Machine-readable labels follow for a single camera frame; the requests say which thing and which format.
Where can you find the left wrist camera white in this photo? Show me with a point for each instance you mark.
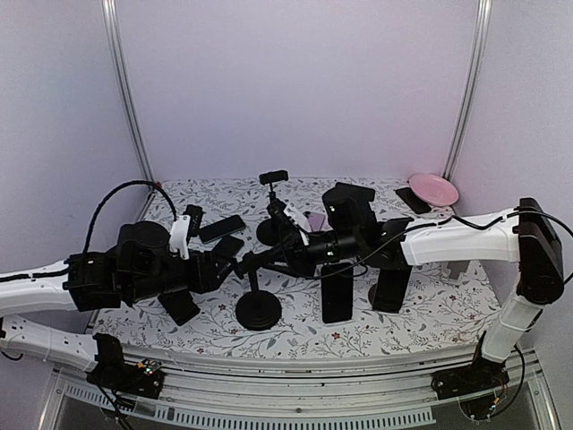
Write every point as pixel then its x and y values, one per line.
pixel 187 225

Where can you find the tall black phone stand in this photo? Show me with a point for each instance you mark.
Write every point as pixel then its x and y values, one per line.
pixel 256 310
pixel 267 231

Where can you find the aluminium frame post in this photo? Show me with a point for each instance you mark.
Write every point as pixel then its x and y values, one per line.
pixel 482 21
pixel 114 41

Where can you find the black folding stand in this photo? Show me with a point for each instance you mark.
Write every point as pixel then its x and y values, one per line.
pixel 371 295

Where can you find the black phone under plate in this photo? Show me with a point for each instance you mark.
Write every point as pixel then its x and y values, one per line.
pixel 417 205

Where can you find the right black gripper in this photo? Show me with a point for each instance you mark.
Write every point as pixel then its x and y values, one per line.
pixel 294 255

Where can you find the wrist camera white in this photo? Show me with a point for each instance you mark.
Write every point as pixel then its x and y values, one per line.
pixel 293 221
pixel 187 225

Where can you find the white folding stand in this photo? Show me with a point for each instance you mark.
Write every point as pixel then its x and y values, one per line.
pixel 454 270

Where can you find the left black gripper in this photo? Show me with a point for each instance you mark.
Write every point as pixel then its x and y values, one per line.
pixel 204 279

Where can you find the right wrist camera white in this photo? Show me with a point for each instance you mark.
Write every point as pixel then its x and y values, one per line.
pixel 293 221

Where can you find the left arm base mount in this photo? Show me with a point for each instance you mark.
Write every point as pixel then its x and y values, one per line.
pixel 144 379

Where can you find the pink plate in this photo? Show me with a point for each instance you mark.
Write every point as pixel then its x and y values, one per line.
pixel 433 189

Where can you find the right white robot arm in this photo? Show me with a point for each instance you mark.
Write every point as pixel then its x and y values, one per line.
pixel 523 236

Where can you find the blue-edged phone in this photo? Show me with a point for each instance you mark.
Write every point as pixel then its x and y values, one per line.
pixel 391 290

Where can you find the pink smartphone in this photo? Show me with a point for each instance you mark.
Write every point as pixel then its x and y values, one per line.
pixel 316 221

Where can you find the aluminium front rail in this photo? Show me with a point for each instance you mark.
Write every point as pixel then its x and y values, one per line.
pixel 350 393

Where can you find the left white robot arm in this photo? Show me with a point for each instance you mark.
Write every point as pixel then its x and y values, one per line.
pixel 41 291

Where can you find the floral patterned table mat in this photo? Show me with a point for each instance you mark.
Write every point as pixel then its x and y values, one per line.
pixel 438 312

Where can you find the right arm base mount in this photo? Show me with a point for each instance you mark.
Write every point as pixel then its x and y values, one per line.
pixel 479 375

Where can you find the black phone small left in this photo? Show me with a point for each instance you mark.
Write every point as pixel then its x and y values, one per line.
pixel 179 306

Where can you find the left aluminium frame post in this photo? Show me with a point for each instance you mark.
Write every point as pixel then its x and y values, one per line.
pixel 114 41

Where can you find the right aluminium frame post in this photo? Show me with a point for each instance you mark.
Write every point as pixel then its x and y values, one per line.
pixel 482 21

